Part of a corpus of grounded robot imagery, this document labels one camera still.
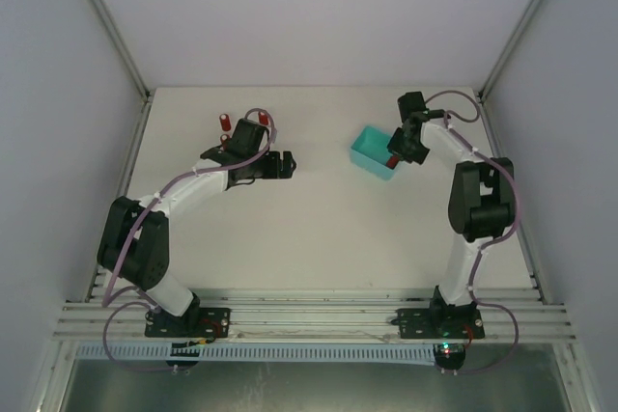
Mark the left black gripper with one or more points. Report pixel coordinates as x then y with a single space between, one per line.
279 164

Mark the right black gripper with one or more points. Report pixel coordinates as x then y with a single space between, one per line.
406 146

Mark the red large spring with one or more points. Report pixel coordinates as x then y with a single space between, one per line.
224 140
392 162
225 122
263 118

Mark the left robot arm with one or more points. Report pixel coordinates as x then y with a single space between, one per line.
135 243

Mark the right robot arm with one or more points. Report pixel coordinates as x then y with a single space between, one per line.
483 207

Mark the teal plastic bin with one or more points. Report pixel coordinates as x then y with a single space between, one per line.
369 152

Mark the white four-peg fixture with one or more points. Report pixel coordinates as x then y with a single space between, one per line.
248 137

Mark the right frame post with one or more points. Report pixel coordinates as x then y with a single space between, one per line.
524 22

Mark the frame post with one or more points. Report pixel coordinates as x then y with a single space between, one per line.
524 22
113 33

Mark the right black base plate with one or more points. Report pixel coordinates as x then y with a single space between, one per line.
458 323

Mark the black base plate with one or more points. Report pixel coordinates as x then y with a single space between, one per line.
458 323
203 322

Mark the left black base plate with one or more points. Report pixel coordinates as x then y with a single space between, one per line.
203 322

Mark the left frame post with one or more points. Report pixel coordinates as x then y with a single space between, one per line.
113 33

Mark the grey slotted cable duct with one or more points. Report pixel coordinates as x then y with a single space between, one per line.
407 354

